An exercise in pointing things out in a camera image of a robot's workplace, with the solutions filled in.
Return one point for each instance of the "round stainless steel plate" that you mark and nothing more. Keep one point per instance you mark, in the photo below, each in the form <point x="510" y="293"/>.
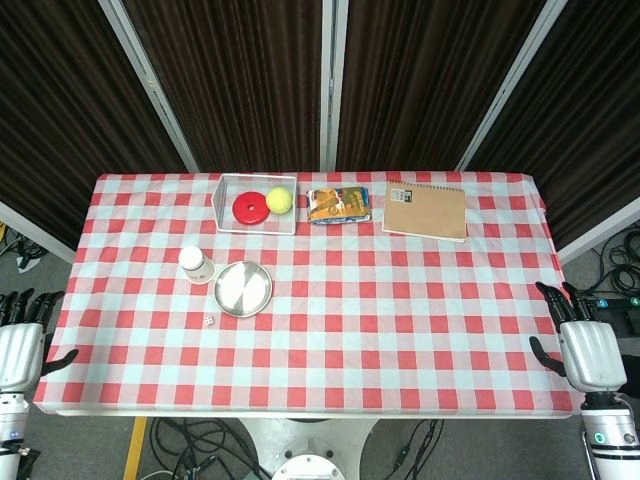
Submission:
<point x="243" y="290"/>

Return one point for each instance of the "small white die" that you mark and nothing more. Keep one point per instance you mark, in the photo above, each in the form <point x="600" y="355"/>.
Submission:
<point x="209" y="320"/>

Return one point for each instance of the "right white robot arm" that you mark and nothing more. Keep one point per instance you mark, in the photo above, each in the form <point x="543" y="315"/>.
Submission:
<point x="612" y="440"/>

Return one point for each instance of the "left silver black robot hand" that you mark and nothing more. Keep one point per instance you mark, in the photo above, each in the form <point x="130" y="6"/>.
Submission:
<point x="20" y="345"/>

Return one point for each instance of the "red round disc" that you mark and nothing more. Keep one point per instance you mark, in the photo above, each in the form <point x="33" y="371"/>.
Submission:
<point x="250" y="207"/>

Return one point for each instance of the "yellow tennis ball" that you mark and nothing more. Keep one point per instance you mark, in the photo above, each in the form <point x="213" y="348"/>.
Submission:
<point x="279" y="200"/>

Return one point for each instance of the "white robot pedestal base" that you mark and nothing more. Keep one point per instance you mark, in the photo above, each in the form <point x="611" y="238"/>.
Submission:
<point x="307" y="450"/>

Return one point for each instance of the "upright grey partition post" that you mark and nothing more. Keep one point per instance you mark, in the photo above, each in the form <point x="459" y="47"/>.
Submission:
<point x="332" y="85"/>

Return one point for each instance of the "dark brown partition panel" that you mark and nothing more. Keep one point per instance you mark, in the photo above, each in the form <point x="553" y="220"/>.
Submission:
<point x="590" y="110"/>
<point x="425" y="85"/>
<point x="60" y="110"/>
<point x="240" y="85"/>

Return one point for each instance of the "orange blue snack packet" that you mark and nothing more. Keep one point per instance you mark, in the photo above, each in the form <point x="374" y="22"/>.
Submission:
<point x="339" y="205"/>

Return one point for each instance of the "low grey partition rail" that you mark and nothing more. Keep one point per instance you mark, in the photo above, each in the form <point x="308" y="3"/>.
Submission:
<point x="600" y="230"/>
<point x="35" y="232"/>

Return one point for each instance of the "white paper cup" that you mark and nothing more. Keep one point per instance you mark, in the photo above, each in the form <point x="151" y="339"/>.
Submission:
<point x="197" y="270"/>

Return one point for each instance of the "yellow floor tape strip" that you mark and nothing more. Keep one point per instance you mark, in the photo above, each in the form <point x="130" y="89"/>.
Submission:
<point x="135" y="450"/>

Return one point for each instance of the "brown spiral notebook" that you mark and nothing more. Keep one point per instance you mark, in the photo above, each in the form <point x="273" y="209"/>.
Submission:
<point x="425" y="215"/>

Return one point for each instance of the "red white checkered tablecloth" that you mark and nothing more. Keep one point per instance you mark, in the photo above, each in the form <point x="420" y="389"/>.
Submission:
<point x="350" y="325"/>

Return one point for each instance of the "slanted grey partition post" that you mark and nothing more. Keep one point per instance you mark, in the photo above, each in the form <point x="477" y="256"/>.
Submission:
<point x="510" y="85"/>
<point x="150" y="85"/>

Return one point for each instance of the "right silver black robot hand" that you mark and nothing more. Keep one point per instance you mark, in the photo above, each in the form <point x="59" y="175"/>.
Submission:
<point x="590" y="350"/>

